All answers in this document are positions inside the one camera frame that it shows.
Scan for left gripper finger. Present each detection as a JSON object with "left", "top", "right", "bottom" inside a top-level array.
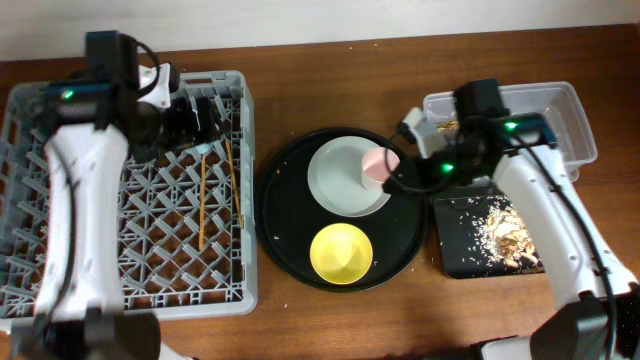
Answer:
[
  {"left": 188, "top": 96, "right": 202, "bottom": 141},
  {"left": 196, "top": 97, "right": 220, "bottom": 143}
]

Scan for food scraps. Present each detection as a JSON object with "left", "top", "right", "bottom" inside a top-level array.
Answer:
[{"left": 472, "top": 206, "right": 542, "bottom": 269}]

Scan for wooden chopstick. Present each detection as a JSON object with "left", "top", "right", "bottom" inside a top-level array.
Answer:
[
  {"left": 225, "top": 139, "right": 244, "bottom": 229},
  {"left": 198, "top": 154, "right": 206, "bottom": 251}
]

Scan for pink plastic cup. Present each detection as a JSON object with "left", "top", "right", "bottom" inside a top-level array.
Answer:
[{"left": 361, "top": 147, "right": 400, "bottom": 191}]

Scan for grey round plate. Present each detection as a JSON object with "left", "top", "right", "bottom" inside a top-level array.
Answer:
[{"left": 307, "top": 136, "right": 391, "bottom": 218}]

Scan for yellow bowl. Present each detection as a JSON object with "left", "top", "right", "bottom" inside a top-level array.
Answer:
[{"left": 309, "top": 223, "right": 373, "bottom": 286}]

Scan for blue plastic cup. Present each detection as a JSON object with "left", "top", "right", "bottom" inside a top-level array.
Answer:
[{"left": 194, "top": 144, "right": 212, "bottom": 155}]

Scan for brown snack wrapper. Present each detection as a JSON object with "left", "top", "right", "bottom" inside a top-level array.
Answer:
[{"left": 437, "top": 120, "right": 459, "bottom": 132}]

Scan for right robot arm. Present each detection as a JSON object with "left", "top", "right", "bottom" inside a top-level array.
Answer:
[{"left": 383, "top": 79, "right": 639, "bottom": 359}]

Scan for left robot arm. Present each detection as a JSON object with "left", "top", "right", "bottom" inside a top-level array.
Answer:
[{"left": 10, "top": 31, "right": 221, "bottom": 360}]

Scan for grey dishwasher rack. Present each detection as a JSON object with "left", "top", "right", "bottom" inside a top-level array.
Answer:
[{"left": 1, "top": 71, "right": 257, "bottom": 330}]

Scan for black rectangular tray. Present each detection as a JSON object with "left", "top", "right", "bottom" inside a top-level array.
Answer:
[{"left": 432, "top": 185, "right": 544, "bottom": 279}]

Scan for clear plastic bin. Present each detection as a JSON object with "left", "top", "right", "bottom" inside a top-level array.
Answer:
[{"left": 422, "top": 81, "right": 599, "bottom": 184}]

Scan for round black tray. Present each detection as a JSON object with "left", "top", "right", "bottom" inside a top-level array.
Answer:
[{"left": 255, "top": 127, "right": 429, "bottom": 293}]

